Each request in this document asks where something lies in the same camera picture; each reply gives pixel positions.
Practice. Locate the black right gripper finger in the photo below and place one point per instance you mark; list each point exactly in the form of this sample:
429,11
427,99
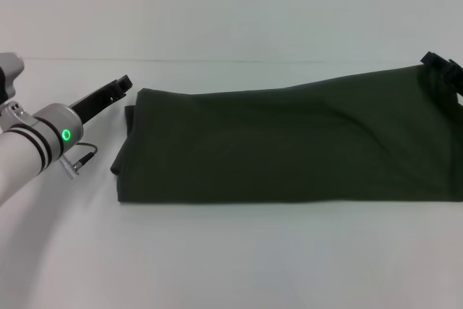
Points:
443,66

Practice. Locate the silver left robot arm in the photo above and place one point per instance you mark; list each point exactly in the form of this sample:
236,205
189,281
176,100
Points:
32,142

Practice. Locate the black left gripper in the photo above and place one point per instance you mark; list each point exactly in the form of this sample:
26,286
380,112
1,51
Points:
94,104

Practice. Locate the dark green shirt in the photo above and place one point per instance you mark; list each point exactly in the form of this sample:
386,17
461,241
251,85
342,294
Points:
289,142

